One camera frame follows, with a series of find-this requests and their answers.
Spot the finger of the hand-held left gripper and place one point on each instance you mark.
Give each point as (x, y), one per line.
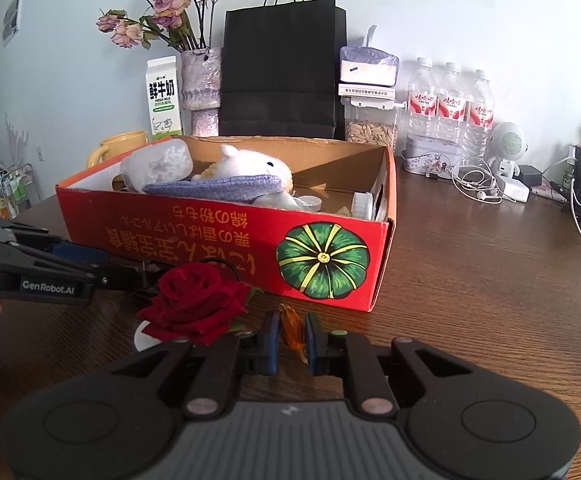
(80, 265)
(130, 280)

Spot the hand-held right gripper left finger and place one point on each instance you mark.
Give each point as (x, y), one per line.
(269, 345)

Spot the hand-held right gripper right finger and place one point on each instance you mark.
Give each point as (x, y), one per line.
(315, 345)

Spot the amber translucent piece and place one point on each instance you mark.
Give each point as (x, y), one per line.
(293, 330)

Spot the red rose white base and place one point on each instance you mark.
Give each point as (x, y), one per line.
(195, 300)

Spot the red cardboard box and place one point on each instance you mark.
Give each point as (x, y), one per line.
(195, 240)

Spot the translucent plastic bottle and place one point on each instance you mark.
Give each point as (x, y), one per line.
(155, 165)

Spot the purple fabric pouch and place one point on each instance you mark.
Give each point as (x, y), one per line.
(210, 187)

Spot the beige small block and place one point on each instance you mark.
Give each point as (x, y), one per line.
(343, 212)

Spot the wide white cap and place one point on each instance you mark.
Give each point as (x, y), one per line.
(308, 202)

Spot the white ridged bottle cap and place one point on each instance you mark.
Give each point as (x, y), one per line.
(363, 206)

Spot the yellow white plush toy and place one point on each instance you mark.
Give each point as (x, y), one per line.
(250, 162)

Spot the yellow mug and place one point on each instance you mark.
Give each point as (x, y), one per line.
(120, 145)

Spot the white decorative branch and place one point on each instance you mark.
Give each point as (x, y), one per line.
(16, 140)

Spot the white milk carton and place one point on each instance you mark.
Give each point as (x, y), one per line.
(163, 100)

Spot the grey flower vase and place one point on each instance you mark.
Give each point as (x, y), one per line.
(200, 85)

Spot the white printed tin box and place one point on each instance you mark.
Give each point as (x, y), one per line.
(430, 157)

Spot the clear seed container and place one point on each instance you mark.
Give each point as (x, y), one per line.
(370, 130)

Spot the white earphones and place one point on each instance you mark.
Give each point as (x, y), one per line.
(475, 185)

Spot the white charger block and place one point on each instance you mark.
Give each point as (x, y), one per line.
(515, 189)

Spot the black paper bag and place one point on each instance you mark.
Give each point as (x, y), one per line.
(280, 70)

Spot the flat white box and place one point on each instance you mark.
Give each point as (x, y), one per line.
(365, 90)

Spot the clear water bottle red label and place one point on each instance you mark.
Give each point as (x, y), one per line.
(450, 105)
(478, 115)
(422, 100)

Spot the black power adapter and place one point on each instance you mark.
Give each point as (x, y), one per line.
(529, 176)

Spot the dried pink flower bouquet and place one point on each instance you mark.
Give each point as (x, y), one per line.
(165, 5)

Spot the small white robot speaker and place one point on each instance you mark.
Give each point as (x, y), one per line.
(508, 142)

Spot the purple tissue pack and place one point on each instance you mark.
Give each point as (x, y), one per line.
(370, 62)

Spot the white wall panel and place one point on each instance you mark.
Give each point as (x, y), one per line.
(13, 15)

